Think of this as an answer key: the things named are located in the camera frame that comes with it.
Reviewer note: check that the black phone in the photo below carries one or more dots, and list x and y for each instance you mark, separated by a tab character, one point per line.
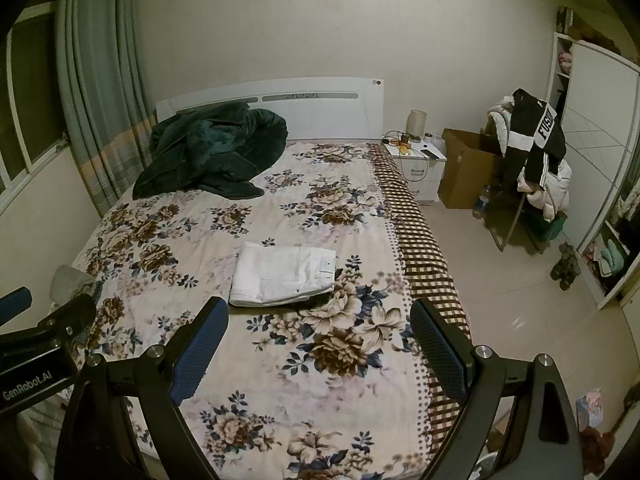
429	153

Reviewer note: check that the grey folded garment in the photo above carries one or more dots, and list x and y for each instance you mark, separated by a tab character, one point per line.
70	280

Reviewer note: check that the orange object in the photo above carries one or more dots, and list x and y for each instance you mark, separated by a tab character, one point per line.
402	147

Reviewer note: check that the green striped curtain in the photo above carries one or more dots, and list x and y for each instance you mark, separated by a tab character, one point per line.
100	85

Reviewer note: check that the metal chair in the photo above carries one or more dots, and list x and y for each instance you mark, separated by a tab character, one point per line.
512	222

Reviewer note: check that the large cardboard box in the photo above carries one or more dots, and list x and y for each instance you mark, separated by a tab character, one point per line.
465	170

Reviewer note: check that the white nightstand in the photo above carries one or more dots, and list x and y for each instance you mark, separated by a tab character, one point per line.
425	175

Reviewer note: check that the white pants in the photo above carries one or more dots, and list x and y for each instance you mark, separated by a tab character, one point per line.
280	272

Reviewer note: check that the green storage bin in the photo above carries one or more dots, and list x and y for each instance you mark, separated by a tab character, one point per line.
556	227

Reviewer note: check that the pastel printed bag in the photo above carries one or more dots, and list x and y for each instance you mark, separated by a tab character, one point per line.
590	410

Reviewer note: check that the black and white jacket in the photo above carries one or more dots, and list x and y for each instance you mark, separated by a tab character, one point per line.
530	120

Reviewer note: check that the pink clothes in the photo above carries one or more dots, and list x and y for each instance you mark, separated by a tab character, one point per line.
566	60

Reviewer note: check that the white bed with headboard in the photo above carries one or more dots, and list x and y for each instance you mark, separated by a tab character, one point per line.
320	110

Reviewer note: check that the beige table lamp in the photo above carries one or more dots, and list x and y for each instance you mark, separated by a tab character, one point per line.
416	125

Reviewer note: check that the white framed window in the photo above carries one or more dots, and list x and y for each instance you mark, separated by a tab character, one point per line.
35	85

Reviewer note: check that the plastic water bottle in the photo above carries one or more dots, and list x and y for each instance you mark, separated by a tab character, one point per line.
481	204

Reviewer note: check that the teal folded clothes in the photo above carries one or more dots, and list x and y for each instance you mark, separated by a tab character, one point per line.
612	257

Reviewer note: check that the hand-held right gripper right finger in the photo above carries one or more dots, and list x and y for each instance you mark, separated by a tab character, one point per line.
440	355

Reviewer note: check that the red brown cloth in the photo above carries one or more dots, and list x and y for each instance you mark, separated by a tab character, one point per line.
597	452

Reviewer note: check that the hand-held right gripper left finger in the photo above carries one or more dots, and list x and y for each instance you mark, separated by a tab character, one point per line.
197	355

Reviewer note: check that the white wardrobe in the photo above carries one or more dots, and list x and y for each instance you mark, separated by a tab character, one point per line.
595	110

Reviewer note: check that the white quilted cloth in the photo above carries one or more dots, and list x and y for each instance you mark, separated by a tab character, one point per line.
40	440

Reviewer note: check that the brown checked blanket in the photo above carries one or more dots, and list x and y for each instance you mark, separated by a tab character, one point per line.
420	240

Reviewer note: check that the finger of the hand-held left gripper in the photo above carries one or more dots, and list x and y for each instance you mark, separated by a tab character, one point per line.
12	305
65	320

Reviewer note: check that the dark green blanket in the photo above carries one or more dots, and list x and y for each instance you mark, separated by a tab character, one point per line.
210	155

